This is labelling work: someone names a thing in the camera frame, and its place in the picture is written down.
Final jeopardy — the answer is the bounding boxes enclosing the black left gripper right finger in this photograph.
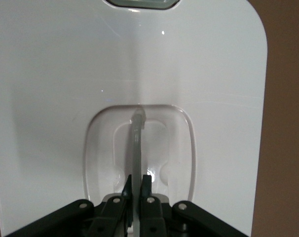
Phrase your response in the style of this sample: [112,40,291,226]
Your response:
[139,174,249,237]

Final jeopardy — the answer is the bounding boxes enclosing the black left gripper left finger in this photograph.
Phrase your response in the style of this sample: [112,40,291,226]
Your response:
[6,174,133,237]

